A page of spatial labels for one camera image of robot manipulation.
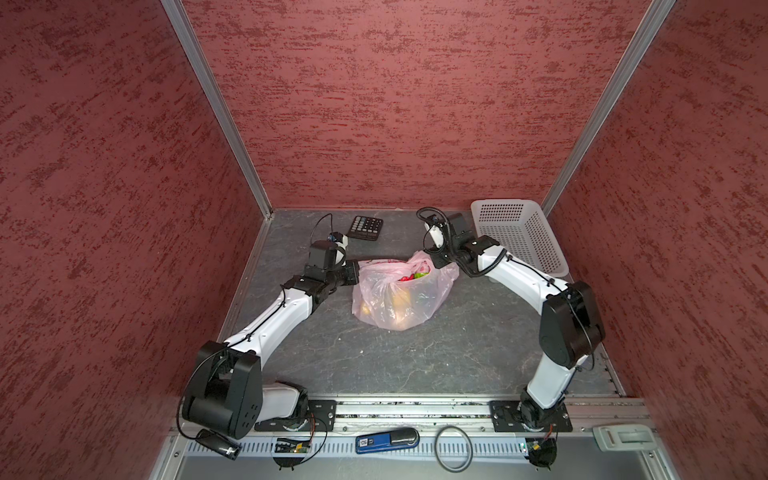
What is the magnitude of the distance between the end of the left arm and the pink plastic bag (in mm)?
63

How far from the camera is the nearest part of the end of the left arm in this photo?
2.04 ft

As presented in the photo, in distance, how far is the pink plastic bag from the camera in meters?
0.85

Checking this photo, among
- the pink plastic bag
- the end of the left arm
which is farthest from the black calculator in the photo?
the end of the left arm
